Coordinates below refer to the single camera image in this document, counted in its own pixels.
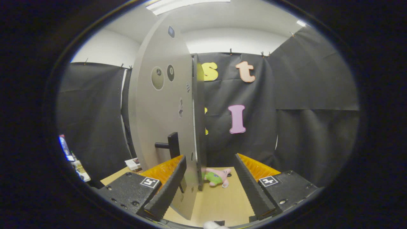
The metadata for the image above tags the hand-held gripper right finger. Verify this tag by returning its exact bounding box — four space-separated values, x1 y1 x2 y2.
234 153 325 221

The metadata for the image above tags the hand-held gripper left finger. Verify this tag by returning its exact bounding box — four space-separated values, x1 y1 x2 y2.
95 155 187 221

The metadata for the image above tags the black door handle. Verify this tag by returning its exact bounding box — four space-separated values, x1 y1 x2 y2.
155 132 185 194

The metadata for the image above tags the beige shoe cabinet door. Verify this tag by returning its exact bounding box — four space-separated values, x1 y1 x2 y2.
128 14 199 220

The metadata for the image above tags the dark grey shoe cabinet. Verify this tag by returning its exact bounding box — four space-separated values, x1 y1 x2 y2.
192 53 208 191

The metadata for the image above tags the pink and green plush toy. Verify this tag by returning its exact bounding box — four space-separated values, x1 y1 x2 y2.
202 168 232 188

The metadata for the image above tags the white book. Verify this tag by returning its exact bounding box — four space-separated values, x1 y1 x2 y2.
125 157 142 170

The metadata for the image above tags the cluttered white side table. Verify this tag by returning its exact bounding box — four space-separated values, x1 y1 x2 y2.
71 159 92 182

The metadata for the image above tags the black backdrop cloth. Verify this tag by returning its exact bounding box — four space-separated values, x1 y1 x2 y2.
57 25 360 188

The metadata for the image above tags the blue printed box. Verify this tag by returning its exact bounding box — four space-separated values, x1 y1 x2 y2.
58 134 75 162

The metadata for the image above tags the row of black cloth clips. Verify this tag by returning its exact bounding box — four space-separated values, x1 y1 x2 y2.
83 31 294 69

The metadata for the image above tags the long ceiling light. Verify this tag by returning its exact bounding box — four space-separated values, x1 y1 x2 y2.
146 0 231 16

